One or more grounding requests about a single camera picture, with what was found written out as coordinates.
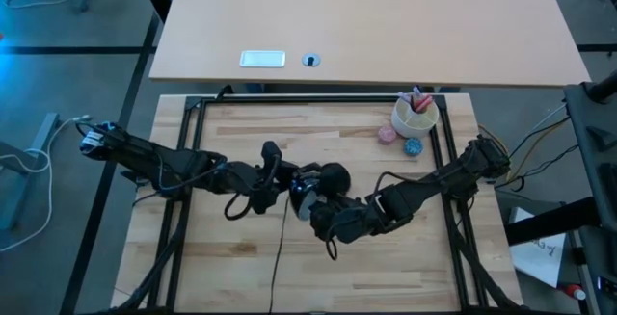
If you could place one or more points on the purple pen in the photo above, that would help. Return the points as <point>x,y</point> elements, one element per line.
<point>405,97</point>

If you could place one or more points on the white paper sheet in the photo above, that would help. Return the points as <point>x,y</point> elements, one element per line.
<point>535,257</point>

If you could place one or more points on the dark grey equipment stand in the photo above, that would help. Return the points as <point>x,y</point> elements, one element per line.
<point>590,127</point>

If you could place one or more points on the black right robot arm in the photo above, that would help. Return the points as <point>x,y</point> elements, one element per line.
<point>434,180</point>

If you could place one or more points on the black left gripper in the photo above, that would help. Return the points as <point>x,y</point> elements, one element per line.
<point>267,185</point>

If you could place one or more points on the red pen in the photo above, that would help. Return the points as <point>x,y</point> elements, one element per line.
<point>424,104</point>

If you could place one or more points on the grey metal desk leg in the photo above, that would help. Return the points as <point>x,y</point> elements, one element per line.
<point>24,194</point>

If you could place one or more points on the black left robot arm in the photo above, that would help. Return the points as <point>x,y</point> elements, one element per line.
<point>159,161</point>

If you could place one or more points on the blue patterned small bowl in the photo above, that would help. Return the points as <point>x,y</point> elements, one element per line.
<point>413,147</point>

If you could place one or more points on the black pen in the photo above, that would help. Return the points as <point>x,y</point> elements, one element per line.
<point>413,105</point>

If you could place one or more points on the black gooseneck desk lamp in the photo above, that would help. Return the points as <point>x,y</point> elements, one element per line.
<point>335,177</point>

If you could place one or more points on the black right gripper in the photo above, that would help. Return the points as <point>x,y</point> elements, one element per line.
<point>352,223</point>

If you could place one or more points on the light wooden desk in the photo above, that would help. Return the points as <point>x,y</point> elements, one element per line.
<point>385,16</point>

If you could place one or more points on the pink patterned small bowl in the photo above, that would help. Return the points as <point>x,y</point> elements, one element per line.
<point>387,135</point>

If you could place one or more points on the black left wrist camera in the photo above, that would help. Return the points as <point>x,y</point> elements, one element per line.
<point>271,153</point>

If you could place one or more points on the black aluminium table frame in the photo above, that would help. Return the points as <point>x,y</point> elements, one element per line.
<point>337,98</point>

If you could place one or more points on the white ribbed pen holder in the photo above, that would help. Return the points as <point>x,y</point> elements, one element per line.
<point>410,124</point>

